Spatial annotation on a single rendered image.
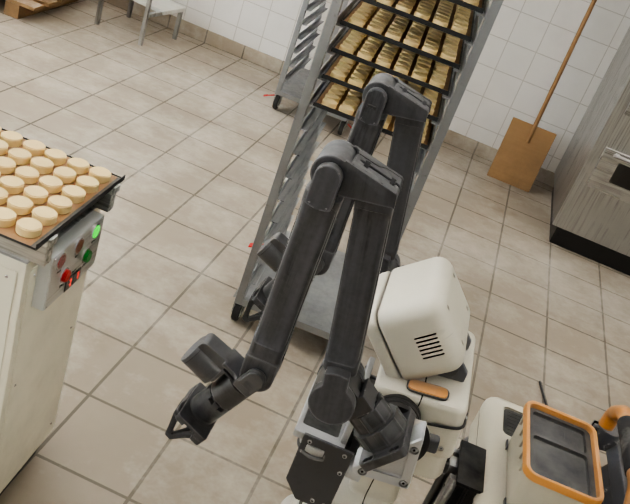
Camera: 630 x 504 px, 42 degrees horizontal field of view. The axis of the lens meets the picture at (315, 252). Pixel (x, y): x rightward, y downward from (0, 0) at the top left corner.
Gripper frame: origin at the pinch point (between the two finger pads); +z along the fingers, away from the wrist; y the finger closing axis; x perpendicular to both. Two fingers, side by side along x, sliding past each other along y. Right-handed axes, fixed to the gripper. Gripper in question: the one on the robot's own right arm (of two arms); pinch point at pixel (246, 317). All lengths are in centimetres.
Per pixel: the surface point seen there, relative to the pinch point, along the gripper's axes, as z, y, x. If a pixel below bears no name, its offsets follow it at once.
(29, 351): 38, 14, -29
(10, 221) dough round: 7, 22, -50
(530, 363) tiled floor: 25, -162, 128
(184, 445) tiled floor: 74, -33, 25
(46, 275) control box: 15.4, 17.6, -37.8
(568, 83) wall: -34, -402, 94
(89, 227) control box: 11.2, 1.1, -39.2
